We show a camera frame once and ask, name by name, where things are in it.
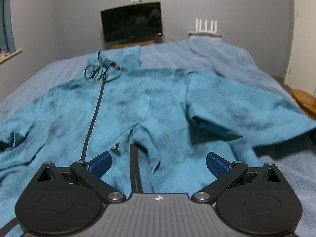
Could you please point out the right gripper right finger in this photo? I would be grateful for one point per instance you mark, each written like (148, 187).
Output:
(251, 200)

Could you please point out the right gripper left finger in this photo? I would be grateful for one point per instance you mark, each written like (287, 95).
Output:
(61, 201)

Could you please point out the teal zip jacket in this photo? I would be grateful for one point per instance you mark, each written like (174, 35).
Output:
(175, 116)

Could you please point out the blue bed blanket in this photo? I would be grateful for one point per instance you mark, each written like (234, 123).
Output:
(295, 158)

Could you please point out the wooden stool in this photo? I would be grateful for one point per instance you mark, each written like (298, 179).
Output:
(306, 102)

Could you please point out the pink item on sill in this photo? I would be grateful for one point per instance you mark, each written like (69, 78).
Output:
(3, 55)

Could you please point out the teal window curtain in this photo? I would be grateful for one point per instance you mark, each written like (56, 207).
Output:
(7, 39)

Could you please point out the wooden tv stand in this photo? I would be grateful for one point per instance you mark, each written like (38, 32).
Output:
(124, 45)

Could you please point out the white side cabinet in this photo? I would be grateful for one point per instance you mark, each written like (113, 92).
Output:
(205, 34)

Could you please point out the white wifi router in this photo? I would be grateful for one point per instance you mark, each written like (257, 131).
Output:
(206, 26)

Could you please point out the black monitor screen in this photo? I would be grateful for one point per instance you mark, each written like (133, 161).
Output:
(132, 22)

